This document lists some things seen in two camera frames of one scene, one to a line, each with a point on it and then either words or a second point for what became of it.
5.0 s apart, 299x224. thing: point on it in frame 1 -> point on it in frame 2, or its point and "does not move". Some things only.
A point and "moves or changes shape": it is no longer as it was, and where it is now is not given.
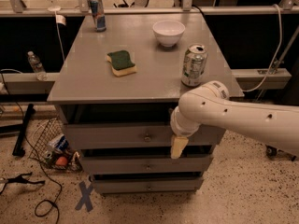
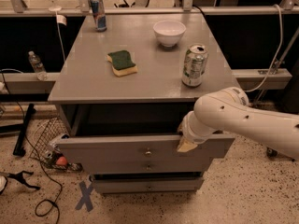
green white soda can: [194, 63] does not move
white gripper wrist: [181, 130] -> [188, 131]
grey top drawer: [146, 136] moves or changes shape
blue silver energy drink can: [99, 17] does not move
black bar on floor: [19, 147] does not move
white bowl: [168, 32] does not move
